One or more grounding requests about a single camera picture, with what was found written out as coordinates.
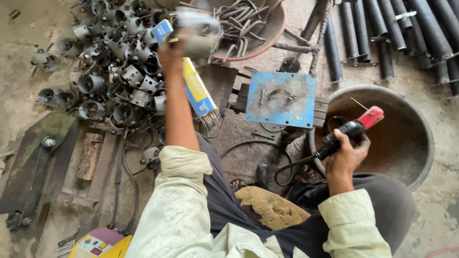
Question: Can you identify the lone metal clamp with bolts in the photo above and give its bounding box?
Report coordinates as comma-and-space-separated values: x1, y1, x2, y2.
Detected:
139, 146, 161, 170
30, 43, 61, 78

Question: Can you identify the black red welding electrode holder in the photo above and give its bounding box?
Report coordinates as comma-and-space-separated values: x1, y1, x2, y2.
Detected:
315, 106, 385, 161

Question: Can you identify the rebar frame stand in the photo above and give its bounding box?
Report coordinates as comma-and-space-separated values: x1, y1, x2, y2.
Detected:
272, 0, 332, 76

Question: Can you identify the yellow welding machine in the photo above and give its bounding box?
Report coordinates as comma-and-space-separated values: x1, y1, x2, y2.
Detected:
69, 226, 133, 258

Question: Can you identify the dark rusty steel sheet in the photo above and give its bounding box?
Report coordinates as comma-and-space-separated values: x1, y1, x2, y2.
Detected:
198, 63, 239, 112

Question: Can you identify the row of black steel pipes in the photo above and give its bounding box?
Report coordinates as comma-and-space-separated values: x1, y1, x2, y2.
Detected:
324, 0, 459, 98

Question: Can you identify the black sandal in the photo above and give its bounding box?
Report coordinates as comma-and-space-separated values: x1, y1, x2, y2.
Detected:
295, 164, 317, 184
229, 178, 247, 193

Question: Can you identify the rusty metal frame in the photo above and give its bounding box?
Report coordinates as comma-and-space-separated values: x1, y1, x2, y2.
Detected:
57, 122, 123, 216

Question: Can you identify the single grey metal pipe clamp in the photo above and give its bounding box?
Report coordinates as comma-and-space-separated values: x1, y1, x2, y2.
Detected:
176, 8, 224, 61

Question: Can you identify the large round metal basin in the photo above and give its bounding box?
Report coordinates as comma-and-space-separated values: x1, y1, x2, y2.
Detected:
308, 85, 435, 191

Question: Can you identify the person's right hand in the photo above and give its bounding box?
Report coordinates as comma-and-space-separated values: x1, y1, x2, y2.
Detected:
323, 129, 372, 180

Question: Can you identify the black welding holder cable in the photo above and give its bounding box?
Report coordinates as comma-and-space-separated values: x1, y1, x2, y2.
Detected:
274, 154, 318, 187

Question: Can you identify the heap of bent steel rods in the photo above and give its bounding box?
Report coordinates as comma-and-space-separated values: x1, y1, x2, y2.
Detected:
212, 0, 284, 61

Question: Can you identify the thin welding rod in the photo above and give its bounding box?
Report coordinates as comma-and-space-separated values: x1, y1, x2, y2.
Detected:
350, 97, 369, 111

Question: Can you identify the blue scratched metal plate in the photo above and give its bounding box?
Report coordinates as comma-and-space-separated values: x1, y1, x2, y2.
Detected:
244, 70, 317, 129

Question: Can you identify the rusty round metal pan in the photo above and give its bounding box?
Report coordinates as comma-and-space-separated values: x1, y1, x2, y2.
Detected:
190, 0, 287, 62

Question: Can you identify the brown foam seat cushion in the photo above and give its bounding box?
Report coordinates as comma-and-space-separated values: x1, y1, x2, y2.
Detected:
235, 186, 311, 231

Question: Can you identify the pile of grey metal clamps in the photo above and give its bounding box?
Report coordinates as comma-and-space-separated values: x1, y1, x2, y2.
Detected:
36, 0, 187, 140

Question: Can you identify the black machine cable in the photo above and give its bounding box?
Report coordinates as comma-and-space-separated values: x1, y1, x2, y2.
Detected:
121, 143, 141, 235
109, 145, 122, 230

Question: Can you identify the black cable loop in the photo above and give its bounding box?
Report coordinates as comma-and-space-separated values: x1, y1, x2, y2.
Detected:
220, 139, 295, 180

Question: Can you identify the red cable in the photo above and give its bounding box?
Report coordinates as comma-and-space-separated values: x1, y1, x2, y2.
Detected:
426, 246, 459, 258

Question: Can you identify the wooden block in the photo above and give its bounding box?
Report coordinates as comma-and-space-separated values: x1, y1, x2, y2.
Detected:
77, 133, 105, 181

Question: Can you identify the green wire ring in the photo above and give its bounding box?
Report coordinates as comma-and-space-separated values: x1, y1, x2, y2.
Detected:
260, 122, 287, 133

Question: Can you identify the black metal jig plate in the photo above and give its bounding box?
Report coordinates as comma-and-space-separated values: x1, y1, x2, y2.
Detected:
0, 111, 80, 231

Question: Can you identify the long blue yellow electrode box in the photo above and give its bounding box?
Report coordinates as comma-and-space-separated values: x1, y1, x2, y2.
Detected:
182, 57, 223, 130

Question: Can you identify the person's left hand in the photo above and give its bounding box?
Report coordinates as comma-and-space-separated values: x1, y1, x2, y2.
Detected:
157, 29, 191, 74

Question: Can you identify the small blue yellow box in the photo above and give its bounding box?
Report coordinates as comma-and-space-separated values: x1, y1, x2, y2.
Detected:
151, 19, 175, 46

